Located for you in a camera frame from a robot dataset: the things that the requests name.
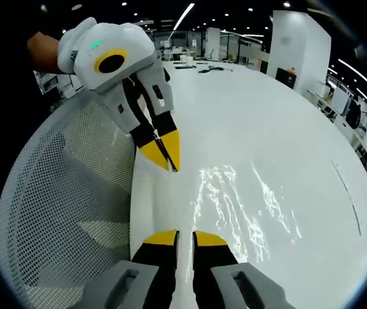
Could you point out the black flat tool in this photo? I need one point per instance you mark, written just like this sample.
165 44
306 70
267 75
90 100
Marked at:
185 67

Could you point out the white mesh basket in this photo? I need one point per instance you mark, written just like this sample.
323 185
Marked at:
61 199

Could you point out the white square pillar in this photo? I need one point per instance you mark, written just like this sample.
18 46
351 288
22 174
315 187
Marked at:
299 45

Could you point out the transparent food packaging bag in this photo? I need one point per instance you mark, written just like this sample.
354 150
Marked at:
244 212

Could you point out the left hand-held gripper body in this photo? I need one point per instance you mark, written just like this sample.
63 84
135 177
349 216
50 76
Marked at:
119 48

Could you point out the white paper strip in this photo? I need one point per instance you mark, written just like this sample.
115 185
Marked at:
347 196

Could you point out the black cabinet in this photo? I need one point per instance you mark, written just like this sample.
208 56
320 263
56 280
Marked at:
286 78

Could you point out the long white counter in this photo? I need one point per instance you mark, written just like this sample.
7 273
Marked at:
363 145

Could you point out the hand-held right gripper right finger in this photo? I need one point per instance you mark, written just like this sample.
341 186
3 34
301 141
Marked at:
215 273

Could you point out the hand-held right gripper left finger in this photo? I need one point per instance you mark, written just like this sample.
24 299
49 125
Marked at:
151 273

